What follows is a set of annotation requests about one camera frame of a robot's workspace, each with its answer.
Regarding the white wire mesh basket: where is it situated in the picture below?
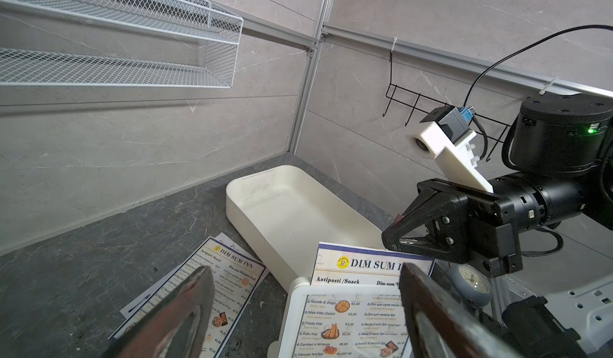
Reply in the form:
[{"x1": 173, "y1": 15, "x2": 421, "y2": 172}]
[{"x1": 1, "y1": 0, "x2": 244, "y2": 89}]

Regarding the black wire hook rack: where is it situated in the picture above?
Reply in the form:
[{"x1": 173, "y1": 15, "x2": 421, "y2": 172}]
[{"x1": 382, "y1": 46, "x2": 513, "y2": 163}]

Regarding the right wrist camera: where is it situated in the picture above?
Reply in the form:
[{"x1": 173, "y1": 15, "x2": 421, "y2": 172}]
[{"x1": 407, "y1": 105, "x2": 493, "y2": 193}]

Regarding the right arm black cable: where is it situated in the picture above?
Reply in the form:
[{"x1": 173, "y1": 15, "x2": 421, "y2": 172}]
[{"x1": 461, "y1": 24, "x2": 613, "y2": 110}]

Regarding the small analog clock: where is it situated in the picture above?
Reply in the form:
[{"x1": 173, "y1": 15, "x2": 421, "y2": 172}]
[{"x1": 449, "y1": 264, "x2": 493, "y2": 309}]

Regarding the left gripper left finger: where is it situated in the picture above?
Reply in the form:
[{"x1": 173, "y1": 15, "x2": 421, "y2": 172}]
[{"x1": 102, "y1": 266, "x2": 215, "y2": 357}]

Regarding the old dim sum menu sheet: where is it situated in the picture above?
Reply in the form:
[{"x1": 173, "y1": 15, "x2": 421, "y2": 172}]
[{"x1": 110, "y1": 234, "x2": 268, "y2": 357}]

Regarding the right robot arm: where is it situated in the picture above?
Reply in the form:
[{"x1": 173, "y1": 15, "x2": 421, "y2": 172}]
[{"x1": 382, "y1": 94, "x2": 612, "y2": 357}]

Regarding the cream plastic tray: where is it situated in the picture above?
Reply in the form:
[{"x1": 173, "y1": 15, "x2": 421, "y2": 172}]
[{"x1": 226, "y1": 165, "x2": 383, "y2": 290}]

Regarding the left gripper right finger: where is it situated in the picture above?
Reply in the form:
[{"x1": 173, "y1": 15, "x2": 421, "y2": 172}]
[{"x1": 399, "y1": 263, "x2": 520, "y2": 357}]

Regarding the menu holder with menu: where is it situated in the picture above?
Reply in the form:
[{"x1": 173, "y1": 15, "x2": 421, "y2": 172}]
[{"x1": 268, "y1": 278, "x2": 414, "y2": 357}]

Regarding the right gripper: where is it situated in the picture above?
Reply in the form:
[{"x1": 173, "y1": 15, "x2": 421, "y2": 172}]
[{"x1": 382, "y1": 178, "x2": 524, "y2": 278}]

